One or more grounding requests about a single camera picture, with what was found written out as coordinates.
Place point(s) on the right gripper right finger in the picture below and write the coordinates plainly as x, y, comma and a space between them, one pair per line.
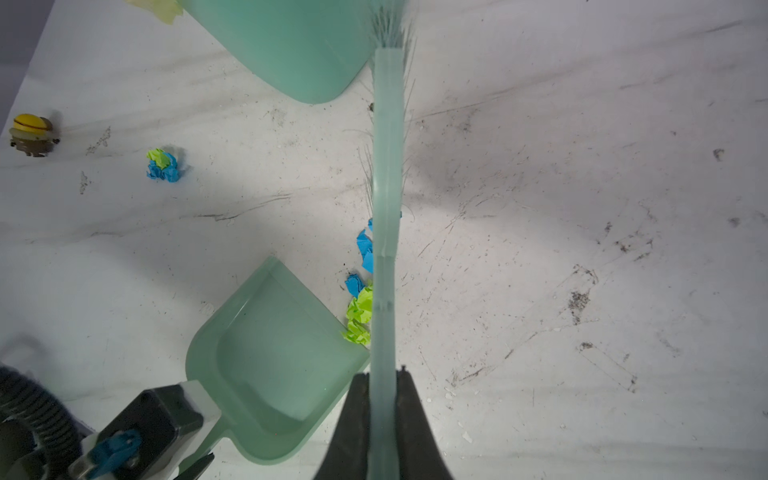
418, 454

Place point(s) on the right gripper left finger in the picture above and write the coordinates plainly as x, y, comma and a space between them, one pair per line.
347, 453

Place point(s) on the green plastic dustpan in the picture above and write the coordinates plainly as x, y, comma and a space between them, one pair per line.
274, 360

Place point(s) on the green hand brush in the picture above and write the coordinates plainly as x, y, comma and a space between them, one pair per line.
387, 210

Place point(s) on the green blue scrap left bottom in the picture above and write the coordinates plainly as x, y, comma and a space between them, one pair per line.
360, 308

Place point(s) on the blue scrap far left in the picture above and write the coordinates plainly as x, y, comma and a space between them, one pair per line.
162, 165

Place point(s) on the green trash bin with bag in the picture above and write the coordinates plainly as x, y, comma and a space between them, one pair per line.
311, 51

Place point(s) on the small yellow toy figure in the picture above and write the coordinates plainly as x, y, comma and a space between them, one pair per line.
33, 135

